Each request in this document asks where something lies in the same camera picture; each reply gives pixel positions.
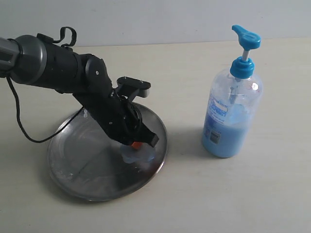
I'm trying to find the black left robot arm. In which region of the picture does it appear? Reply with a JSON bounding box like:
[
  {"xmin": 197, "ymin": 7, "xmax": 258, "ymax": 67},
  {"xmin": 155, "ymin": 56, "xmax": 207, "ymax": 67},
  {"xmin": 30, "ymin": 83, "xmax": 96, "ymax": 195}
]
[{"xmin": 0, "ymin": 34, "xmax": 159, "ymax": 147}]

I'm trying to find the round steel plate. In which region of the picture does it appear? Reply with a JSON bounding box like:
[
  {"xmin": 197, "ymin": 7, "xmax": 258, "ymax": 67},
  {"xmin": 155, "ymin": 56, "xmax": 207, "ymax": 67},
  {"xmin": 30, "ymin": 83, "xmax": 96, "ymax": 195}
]
[{"xmin": 47, "ymin": 104, "xmax": 168, "ymax": 201}]

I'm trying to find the blue soap blob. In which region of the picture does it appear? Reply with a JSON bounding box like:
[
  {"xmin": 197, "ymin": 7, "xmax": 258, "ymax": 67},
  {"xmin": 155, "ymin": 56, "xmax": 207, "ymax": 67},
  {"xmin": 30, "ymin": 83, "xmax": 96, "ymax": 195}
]
[{"xmin": 120, "ymin": 144, "xmax": 156, "ymax": 164}]

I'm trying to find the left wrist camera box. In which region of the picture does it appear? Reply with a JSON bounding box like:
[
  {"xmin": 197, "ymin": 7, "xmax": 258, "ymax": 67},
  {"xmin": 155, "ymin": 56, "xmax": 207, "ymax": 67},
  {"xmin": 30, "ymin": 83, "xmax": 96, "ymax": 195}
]
[{"xmin": 116, "ymin": 76, "xmax": 151, "ymax": 102}]

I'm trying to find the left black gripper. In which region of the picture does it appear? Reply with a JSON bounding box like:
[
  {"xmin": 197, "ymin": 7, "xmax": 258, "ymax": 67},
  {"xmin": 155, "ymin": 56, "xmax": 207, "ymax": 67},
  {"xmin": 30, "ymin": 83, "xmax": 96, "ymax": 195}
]
[{"xmin": 73, "ymin": 93, "xmax": 159, "ymax": 150}]

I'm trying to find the blue pump soap bottle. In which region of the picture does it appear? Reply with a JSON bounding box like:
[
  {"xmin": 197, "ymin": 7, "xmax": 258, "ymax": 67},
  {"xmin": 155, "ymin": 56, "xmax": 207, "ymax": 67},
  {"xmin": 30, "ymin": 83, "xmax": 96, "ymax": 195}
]
[{"xmin": 202, "ymin": 25, "xmax": 263, "ymax": 158}]

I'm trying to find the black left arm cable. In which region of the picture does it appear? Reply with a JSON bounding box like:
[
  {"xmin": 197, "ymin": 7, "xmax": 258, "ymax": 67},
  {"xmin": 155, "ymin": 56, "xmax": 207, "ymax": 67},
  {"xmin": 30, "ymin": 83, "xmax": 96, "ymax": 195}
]
[{"xmin": 6, "ymin": 27, "xmax": 85, "ymax": 143}]

